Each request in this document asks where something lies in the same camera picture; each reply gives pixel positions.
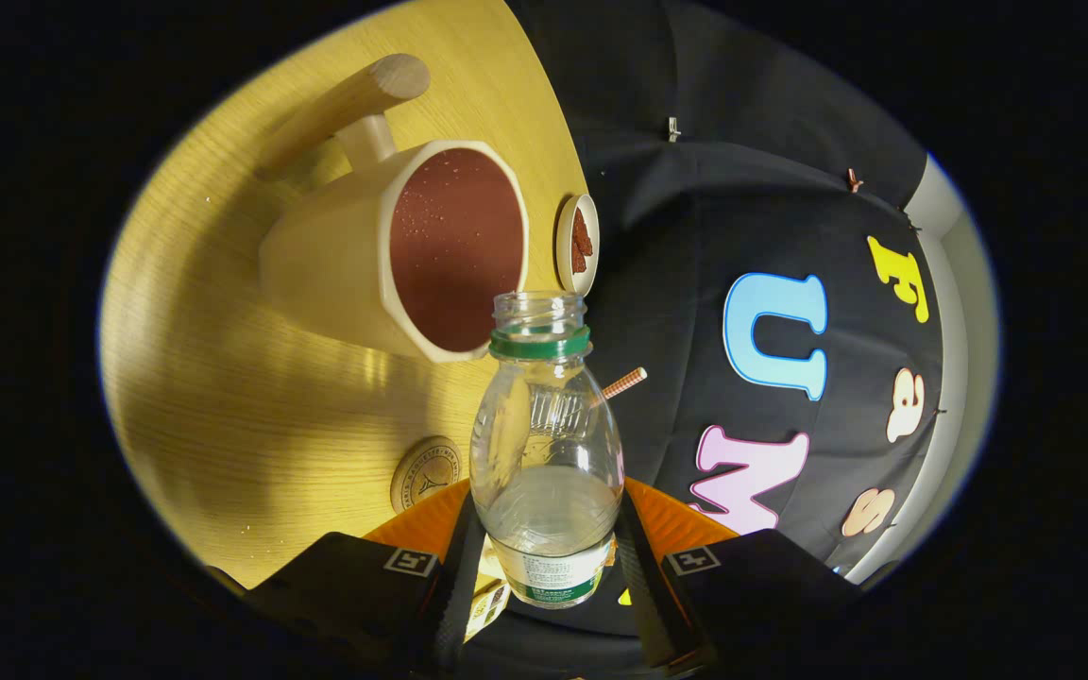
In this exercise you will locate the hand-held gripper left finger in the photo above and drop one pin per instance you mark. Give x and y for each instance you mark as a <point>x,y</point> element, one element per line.
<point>461,595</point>

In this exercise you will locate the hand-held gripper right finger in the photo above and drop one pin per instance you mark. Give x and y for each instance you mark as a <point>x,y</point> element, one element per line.
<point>643,595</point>

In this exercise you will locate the clear plastic juice bottle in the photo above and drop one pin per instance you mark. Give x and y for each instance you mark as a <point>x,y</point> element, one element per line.
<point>549,510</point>

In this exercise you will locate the round wooden coaster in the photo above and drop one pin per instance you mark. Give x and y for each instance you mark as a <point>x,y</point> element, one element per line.
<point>421,472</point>

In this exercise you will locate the white toaster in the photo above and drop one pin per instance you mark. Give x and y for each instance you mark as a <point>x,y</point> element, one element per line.
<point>487,604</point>

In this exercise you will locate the striped paper straw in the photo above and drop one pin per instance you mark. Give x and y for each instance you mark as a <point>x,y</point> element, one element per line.
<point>624,382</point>

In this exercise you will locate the wooden table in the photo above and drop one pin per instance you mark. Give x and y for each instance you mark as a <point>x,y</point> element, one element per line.
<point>223,425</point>

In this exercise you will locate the red-brown sausage piece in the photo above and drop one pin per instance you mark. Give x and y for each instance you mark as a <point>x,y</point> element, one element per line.
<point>580,260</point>
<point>581,229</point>

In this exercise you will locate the small white round plate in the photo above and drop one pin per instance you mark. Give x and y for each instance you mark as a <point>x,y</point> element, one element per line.
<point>563,246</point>

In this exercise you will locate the black backdrop cloth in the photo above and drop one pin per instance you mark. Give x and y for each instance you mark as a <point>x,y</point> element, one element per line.
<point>695,189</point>

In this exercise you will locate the red clip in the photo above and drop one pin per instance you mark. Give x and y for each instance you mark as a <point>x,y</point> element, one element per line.
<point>853,179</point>

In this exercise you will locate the silver clip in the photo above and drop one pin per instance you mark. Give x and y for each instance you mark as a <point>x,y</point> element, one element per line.
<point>672,127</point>

